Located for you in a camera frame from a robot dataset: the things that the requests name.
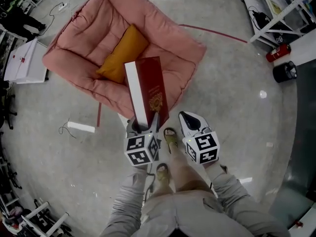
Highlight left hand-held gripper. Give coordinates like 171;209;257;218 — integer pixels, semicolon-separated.
123;112;163;167

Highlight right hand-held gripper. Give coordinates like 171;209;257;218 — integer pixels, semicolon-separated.
179;111;221;165

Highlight red hardcover book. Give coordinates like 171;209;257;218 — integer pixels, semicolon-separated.
124;56;170;129

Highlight pink cushioned armchair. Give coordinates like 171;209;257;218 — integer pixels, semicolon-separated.
41;0;207;120

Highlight person's left forearm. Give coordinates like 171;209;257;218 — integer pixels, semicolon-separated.
100;165;149;237

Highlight person's right forearm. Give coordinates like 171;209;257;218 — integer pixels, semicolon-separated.
203;158;291;237

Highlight olive sandal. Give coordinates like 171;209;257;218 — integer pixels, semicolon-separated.
156;162;171;183
163;127;179;154

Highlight person's right leg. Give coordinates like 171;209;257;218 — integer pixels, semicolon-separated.
164;128;213;193

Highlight person's leg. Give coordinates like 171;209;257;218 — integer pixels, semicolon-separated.
153;163;174;198
164;128;213;193

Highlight red floor tape strip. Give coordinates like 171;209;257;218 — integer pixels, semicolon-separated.
96;102;103;128

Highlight white bar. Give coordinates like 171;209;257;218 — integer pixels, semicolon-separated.
67;121;96;134

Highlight person's left leg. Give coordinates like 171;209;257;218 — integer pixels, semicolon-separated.
153;163;174;198

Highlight mustard yellow cushion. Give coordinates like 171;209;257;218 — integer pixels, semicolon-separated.
96;24;150;84

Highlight beige shorts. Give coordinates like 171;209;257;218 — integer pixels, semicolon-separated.
140;180;248;237

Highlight black trash bin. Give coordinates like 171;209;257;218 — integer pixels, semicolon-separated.
272;61;297;83

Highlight red fire extinguisher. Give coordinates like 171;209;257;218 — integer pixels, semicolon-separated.
266;43;292;63

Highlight white metal shelf rack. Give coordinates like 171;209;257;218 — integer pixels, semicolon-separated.
236;0;316;47

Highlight black office chair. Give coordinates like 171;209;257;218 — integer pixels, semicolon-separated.
0;92;18;131

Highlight white side table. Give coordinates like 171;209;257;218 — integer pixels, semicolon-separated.
288;207;316;237

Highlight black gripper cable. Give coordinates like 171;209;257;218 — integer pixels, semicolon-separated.
144;165;156;200

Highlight thin black floor cable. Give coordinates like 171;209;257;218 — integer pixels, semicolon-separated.
58;118;78;139

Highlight black cable bundle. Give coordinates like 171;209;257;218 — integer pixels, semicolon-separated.
247;5;273;31

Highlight white metal frame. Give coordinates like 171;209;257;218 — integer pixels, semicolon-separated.
20;201;70;237

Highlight black power strip cable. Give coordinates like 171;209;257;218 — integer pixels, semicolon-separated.
39;2;65;36

